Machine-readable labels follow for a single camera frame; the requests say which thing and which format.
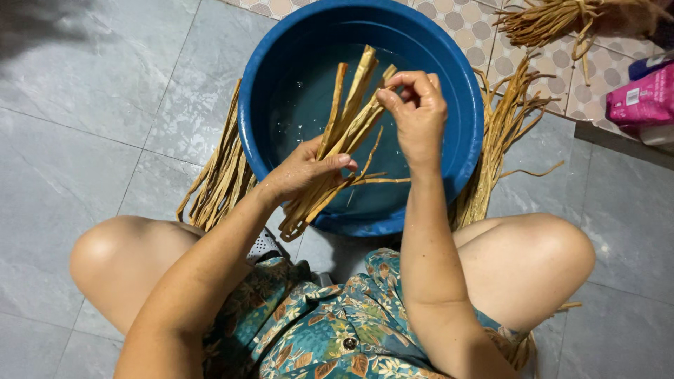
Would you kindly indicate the person's left hand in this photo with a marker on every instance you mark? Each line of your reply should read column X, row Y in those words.
column 295, row 173

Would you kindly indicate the person's right hand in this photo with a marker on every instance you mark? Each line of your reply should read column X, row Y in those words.
column 418, row 126

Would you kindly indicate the bundle of dried leaf strips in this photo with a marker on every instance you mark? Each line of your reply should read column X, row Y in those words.
column 342, row 137

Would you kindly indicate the blue plastic basin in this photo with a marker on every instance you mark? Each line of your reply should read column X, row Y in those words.
column 447, row 79

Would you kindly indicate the pile of dried leaf strips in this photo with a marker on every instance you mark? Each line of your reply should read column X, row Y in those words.
column 224, row 173
column 492, row 152

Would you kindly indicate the white perforated sandal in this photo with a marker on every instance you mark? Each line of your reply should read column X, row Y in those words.
column 265, row 245

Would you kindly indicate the floral patterned garment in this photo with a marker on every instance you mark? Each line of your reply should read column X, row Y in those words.
column 337, row 326

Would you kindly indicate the tied bundle of dried strips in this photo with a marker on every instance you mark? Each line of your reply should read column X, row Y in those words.
column 547, row 18

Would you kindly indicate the person's right leg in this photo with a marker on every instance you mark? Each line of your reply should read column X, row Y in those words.
column 526, row 263

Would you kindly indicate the person's leg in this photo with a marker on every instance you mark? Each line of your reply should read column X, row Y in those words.
column 526, row 263
column 126, row 263

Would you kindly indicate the person's left leg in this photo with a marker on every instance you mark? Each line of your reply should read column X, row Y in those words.
column 126, row 263

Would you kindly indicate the pink plastic packet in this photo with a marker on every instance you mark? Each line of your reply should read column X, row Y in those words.
column 642, row 100

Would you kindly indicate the blue and white packet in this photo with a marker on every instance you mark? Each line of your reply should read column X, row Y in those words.
column 650, row 64

